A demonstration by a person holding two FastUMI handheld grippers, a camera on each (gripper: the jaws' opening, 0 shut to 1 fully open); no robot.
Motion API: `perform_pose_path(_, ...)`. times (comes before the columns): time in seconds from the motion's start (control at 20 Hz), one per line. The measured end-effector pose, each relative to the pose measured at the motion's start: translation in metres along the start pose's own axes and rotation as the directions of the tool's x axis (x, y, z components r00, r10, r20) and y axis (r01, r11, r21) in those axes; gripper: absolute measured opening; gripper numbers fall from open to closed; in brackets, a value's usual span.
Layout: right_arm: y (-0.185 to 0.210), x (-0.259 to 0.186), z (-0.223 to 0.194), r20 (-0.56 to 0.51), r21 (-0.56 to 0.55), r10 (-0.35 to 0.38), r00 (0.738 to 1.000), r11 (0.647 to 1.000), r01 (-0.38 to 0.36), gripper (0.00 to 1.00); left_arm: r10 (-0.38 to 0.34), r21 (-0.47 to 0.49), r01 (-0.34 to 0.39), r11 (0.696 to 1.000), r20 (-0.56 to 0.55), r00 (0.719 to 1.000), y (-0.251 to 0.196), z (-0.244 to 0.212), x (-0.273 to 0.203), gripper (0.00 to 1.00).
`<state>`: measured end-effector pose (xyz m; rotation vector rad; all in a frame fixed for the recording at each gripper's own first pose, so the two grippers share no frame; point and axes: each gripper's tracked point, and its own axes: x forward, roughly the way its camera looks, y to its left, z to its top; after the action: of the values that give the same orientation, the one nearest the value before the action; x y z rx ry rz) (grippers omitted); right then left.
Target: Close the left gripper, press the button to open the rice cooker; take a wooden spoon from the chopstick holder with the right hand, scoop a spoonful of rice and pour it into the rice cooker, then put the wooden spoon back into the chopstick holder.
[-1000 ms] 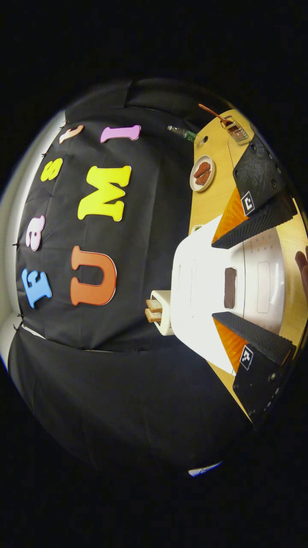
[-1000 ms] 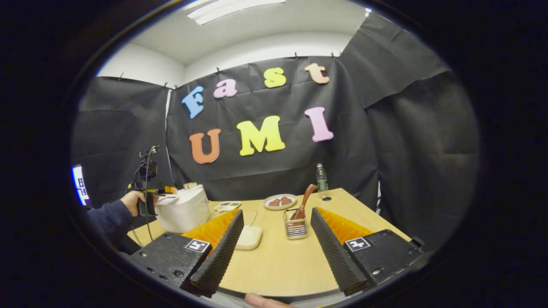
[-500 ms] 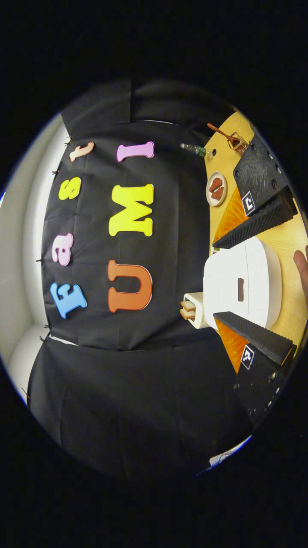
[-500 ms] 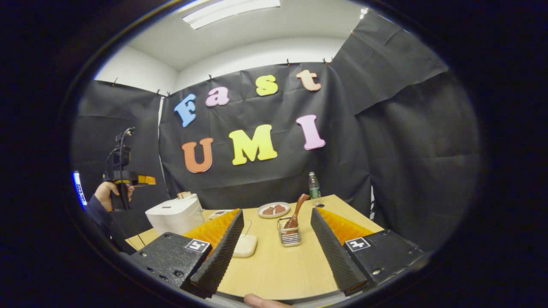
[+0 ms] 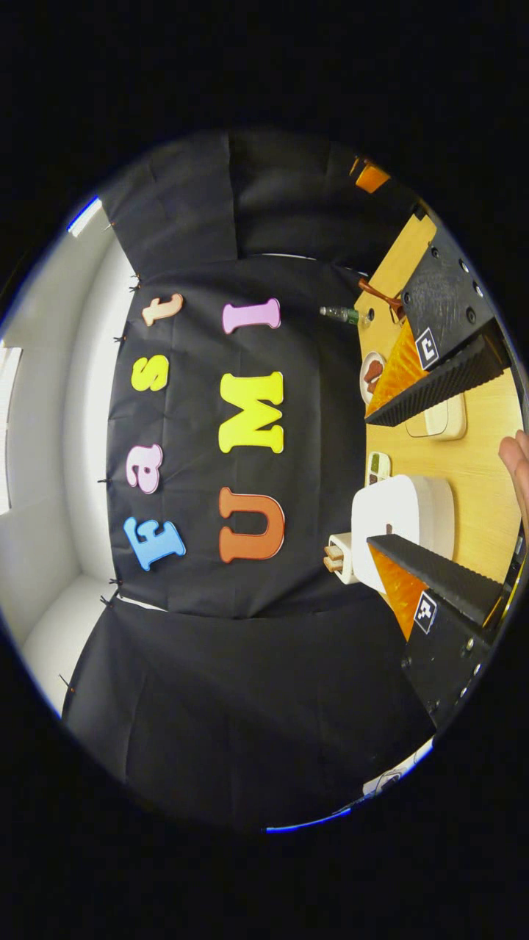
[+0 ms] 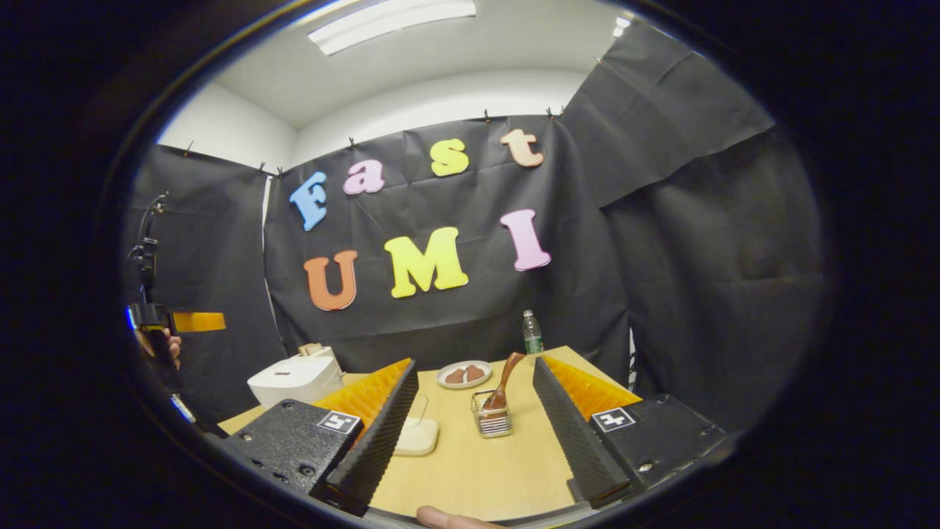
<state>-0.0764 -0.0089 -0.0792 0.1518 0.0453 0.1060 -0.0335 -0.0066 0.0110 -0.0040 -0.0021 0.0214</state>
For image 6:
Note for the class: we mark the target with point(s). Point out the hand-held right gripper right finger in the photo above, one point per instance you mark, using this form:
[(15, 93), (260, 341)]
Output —
[(573, 433)]

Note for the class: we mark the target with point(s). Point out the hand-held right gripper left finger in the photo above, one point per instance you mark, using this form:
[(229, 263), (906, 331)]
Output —
[(374, 441)]

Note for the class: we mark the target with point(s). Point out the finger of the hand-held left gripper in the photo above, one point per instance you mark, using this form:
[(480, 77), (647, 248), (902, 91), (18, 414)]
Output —
[(198, 322)]

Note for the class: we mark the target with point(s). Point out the cream box of rice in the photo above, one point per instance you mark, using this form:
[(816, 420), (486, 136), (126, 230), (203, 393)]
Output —
[(417, 438)]

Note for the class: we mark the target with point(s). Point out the brown wooden spoon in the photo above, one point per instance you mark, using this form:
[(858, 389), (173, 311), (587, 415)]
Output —
[(507, 375)]

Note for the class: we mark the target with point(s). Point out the white rice cooker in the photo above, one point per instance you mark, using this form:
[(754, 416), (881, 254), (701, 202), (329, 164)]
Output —
[(294, 382)]

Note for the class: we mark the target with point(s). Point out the clear plastic lid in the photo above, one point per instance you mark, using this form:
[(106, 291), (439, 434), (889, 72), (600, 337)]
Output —
[(418, 408)]

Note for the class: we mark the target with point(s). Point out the brown food piece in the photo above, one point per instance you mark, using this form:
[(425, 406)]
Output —
[(455, 377), (474, 373)]

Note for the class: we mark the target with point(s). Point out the white plate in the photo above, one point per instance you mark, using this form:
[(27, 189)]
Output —
[(464, 385)]

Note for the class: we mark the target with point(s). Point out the clear water bottle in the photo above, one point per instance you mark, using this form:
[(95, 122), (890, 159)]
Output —
[(532, 334)]

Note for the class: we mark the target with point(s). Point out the white toaster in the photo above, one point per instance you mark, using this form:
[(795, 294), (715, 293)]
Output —
[(316, 351)]

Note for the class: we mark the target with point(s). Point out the black backdrop cloth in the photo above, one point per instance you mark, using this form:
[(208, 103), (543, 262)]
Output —
[(455, 323)]

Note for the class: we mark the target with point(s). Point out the long ceiling light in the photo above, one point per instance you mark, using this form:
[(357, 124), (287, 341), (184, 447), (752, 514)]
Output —
[(389, 22)]

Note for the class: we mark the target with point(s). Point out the small ceiling light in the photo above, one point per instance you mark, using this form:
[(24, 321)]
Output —
[(623, 26)]

